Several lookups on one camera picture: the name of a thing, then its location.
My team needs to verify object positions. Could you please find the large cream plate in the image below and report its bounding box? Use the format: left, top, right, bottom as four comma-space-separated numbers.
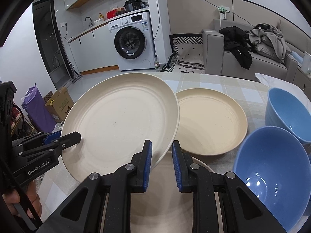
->
62, 73, 180, 182

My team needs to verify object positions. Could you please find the light blue bowl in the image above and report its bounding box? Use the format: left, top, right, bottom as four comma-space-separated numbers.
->
265, 88, 311, 145

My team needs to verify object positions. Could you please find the left hand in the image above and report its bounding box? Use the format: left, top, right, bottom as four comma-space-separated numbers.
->
2, 180, 42, 217

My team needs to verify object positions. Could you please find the purple bag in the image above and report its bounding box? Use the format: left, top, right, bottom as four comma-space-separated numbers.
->
22, 84, 56, 133

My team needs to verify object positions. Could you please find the cardboard box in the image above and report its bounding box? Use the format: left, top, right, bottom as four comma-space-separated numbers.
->
45, 87, 74, 123

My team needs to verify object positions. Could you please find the cream plate under gripper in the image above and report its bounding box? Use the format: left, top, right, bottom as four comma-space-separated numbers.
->
99, 151, 224, 233

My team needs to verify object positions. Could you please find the black refrigerator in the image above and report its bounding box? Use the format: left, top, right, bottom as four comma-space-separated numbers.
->
33, 0, 72, 90

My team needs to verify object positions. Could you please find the white kitchen counter cabinet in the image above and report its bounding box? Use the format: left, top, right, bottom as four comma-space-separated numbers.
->
68, 7, 150, 76

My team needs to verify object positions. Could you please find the grey sofa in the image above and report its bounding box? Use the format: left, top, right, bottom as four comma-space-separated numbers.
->
201, 19, 298, 83

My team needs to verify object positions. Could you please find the white washing machine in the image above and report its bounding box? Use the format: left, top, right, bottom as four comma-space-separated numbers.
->
108, 11, 156, 71

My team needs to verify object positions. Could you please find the black jacket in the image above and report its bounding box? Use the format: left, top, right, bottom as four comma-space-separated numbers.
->
219, 26, 252, 70

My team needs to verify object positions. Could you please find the marble coffee table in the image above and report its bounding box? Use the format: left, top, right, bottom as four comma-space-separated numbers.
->
255, 73, 310, 103

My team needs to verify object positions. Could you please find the red box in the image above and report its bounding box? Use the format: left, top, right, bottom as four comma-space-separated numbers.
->
107, 7, 126, 19

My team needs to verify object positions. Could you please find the grey coat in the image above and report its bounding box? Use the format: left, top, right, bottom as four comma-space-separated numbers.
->
248, 23, 290, 64

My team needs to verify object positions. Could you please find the black rice cooker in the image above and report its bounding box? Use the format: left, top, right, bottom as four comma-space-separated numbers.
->
124, 0, 142, 13

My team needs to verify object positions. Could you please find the wall power strip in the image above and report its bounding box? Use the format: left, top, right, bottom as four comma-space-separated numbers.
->
218, 5, 230, 20

